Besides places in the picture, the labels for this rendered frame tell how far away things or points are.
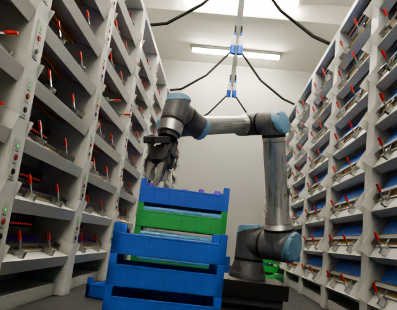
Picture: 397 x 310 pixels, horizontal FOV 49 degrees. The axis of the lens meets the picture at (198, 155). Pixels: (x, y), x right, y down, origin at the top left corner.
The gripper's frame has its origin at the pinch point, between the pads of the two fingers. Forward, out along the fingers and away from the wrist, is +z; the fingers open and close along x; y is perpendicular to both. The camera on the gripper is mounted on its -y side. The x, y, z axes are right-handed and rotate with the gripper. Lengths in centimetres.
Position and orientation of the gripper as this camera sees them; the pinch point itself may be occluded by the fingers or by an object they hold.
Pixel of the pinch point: (151, 182)
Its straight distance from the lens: 150.8
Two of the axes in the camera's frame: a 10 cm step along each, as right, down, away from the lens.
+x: -9.0, -0.2, 4.4
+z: -2.2, 8.9, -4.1
